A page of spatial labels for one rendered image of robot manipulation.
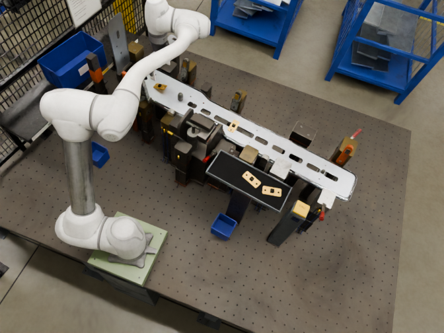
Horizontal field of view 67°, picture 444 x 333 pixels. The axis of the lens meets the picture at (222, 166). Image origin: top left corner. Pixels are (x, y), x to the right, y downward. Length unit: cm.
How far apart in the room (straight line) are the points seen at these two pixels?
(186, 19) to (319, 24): 297
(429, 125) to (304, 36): 160
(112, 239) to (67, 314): 112
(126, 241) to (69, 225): 25
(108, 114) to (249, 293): 112
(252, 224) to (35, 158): 130
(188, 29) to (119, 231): 91
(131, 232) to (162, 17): 94
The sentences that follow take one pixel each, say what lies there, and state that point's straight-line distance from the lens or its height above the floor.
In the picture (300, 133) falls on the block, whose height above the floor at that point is 103.
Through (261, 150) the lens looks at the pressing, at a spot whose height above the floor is 100.
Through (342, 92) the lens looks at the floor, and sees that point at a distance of 370.
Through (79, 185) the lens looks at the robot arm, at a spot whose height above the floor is 120.
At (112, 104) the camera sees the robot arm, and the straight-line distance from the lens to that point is 125.
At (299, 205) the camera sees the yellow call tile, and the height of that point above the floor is 116.
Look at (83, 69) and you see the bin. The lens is 198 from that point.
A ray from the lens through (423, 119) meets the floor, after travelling 395.
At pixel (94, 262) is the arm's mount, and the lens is 180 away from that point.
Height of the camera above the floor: 247
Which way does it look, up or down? 61 degrees down
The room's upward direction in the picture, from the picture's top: 13 degrees clockwise
